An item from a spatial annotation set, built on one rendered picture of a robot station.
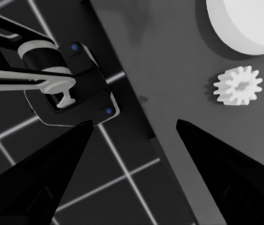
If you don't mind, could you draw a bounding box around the small white toothed gear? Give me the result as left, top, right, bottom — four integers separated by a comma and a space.
213, 65, 263, 107

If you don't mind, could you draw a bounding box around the large thick white disc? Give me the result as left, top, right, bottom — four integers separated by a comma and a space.
205, 0, 264, 56

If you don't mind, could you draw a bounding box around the dark robot body block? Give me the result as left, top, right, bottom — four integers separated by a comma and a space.
0, 7, 121, 128

